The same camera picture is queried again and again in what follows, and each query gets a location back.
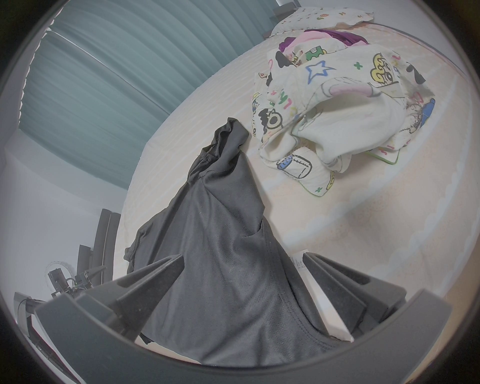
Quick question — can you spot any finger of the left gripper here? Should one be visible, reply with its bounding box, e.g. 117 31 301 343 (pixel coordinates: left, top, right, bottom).
84 265 108 281

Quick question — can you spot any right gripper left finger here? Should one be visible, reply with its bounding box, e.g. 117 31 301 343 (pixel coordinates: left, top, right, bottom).
77 254 184 343

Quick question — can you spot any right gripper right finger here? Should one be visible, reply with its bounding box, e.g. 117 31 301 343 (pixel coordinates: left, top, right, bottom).
302 252 409 337

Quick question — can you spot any black T-shirt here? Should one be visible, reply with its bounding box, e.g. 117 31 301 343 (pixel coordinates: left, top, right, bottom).
125 117 355 368

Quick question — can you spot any bed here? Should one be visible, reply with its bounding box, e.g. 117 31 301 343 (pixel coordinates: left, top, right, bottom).
112 0 477 347

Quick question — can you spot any black chair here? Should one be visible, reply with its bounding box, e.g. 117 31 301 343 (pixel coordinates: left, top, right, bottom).
77 208 122 289

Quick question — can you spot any blue-green curtain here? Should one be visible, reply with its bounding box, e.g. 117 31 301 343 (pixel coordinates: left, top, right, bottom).
47 0 291 115
19 32 177 190

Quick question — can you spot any white printed garment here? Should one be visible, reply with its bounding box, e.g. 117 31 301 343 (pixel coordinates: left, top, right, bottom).
251 39 437 197

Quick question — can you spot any purple garment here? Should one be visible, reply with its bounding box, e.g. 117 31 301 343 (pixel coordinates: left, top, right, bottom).
278 29 370 53

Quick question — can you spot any pink garment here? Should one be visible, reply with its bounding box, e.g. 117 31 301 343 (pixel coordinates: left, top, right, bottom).
283 30 338 46

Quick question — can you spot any white printed pillow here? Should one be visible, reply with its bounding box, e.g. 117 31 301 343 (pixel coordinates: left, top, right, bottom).
270 0 376 38

